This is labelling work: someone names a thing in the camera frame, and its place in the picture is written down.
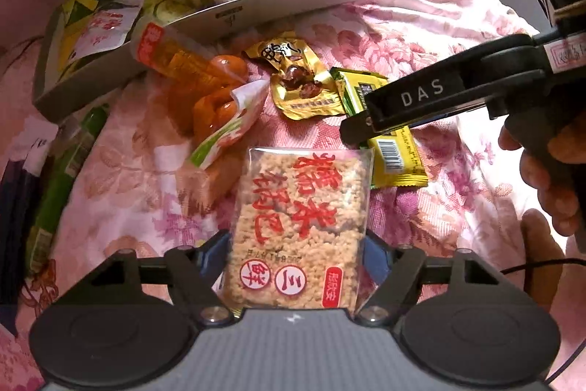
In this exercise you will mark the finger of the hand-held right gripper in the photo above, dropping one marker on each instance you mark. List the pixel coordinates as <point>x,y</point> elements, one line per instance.
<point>355,129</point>

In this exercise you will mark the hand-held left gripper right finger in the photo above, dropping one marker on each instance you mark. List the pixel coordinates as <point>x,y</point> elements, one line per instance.
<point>376,258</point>

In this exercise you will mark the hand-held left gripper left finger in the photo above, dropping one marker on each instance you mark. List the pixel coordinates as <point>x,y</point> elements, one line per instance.
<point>214,251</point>

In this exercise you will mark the yellow green snack packet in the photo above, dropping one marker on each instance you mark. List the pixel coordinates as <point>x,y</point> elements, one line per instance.
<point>398,157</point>

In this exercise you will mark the gold chestnut packet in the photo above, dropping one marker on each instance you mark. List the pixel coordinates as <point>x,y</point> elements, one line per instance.
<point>302,75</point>

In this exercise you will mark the rice cracker packet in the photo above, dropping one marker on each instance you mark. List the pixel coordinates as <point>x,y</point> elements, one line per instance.
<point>297,212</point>

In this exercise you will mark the person's right hand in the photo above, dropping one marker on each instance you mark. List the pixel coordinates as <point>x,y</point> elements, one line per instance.
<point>558,189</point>

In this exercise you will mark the dark purple packet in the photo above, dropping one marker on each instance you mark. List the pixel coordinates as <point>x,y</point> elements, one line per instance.
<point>18,207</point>

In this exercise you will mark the red white snack packet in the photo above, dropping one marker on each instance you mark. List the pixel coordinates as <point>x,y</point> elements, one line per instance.
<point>103,29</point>

